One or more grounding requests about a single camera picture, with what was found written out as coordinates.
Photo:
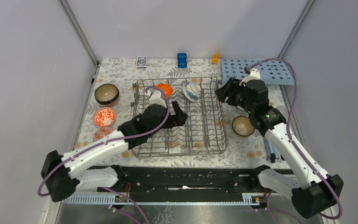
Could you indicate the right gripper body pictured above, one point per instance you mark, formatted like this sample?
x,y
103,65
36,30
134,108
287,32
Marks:
x,y
237,97

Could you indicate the grey wire dish rack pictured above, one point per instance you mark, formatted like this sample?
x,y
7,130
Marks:
x,y
202,133

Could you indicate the orange bowl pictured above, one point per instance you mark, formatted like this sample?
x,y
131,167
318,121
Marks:
x,y
166,88

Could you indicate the dark brown patterned bowl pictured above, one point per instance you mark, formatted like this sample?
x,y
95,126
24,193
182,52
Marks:
x,y
242,126

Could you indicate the red and white bowl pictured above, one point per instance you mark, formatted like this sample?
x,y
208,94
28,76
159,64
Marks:
x,y
104,117

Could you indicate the brown glazed bowl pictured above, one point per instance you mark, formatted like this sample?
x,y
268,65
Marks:
x,y
106,94

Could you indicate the blue zigzag patterned bowl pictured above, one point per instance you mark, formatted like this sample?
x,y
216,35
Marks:
x,y
102,132

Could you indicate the pale green bowl back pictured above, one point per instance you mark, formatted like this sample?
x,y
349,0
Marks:
x,y
241,109

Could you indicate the blue floral white bowl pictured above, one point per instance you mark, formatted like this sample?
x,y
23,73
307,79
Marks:
x,y
192,91

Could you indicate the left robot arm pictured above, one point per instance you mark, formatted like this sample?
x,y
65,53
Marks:
x,y
64,174

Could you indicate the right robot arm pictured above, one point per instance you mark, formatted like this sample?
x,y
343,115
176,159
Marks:
x,y
313,190

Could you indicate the light blue perforated board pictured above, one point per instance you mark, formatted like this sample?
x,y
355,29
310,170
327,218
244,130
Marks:
x,y
272,72

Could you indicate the orange toy block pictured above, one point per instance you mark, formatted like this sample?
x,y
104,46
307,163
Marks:
x,y
215,58

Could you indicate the blue toy car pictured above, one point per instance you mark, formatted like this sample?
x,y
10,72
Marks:
x,y
182,60

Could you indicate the playing card box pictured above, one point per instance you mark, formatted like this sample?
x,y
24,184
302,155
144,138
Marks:
x,y
141,62

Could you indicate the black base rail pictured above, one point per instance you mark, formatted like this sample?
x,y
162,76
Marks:
x,y
202,183

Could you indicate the white slotted cable duct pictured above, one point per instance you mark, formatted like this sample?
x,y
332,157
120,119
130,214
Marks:
x,y
113,199

